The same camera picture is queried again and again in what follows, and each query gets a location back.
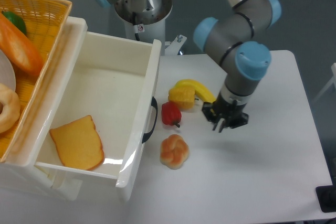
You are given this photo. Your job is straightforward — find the yellow banana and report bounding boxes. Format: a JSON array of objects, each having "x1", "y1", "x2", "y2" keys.
[{"x1": 175, "y1": 79, "x2": 216, "y2": 103}]

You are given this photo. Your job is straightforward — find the white plate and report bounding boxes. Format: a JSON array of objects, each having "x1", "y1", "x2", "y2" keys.
[{"x1": 0, "y1": 51, "x2": 16, "y2": 91}]

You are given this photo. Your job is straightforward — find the yellow bell pepper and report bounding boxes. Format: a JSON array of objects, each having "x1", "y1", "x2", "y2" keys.
[{"x1": 168, "y1": 86, "x2": 197, "y2": 110}]

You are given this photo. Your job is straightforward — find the knotted bread roll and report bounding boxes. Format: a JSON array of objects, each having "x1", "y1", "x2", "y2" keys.
[{"x1": 160, "y1": 134, "x2": 190, "y2": 169}]

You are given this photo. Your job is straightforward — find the toast bread slice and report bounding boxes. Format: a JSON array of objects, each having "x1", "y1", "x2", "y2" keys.
[{"x1": 49, "y1": 115, "x2": 104, "y2": 170}]

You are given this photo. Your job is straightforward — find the white drawer cabinet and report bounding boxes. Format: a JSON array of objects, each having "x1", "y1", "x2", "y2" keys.
[{"x1": 1, "y1": 17, "x2": 88, "y2": 200}]

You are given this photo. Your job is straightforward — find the red bell pepper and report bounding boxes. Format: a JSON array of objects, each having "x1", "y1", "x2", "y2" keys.
[{"x1": 161, "y1": 101, "x2": 182, "y2": 128}]

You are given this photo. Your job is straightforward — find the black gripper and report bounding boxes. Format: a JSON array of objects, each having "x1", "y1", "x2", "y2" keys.
[{"x1": 202, "y1": 95, "x2": 249, "y2": 133}]

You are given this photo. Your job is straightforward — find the yellow woven basket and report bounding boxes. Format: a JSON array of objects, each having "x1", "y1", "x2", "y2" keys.
[{"x1": 1, "y1": 0, "x2": 72, "y2": 163}]

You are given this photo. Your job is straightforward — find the beige bagel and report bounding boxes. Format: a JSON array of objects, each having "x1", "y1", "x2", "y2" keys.
[{"x1": 1, "y1": 83, "x2": 20, "y2": 133}]

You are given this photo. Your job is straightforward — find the white chair frame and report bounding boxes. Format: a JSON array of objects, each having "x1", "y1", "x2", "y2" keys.
[{"x1": 312, "y1": 63, "x2": 336, "y2": 103}]

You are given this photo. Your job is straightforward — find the orange baguette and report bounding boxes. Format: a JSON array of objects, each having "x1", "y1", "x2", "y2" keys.
[{"x1": 1, "y1": 14, "x2": 44, "y2": 76}]

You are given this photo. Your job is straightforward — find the black device at edge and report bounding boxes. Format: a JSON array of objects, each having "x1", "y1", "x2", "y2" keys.
[{"x1": 316, "y1": 185, "x2": 335, "y2": 213}]

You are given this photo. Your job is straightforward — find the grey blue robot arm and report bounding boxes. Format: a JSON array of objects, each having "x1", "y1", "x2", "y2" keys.
[{"x1": 96, "y1": 0, "x2": 282, "y2": 131}]

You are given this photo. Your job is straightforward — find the green pepper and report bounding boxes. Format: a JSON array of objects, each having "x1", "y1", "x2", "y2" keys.
[{"x1": 2, "y1": 11, "x2": 27, "y2": 35}]

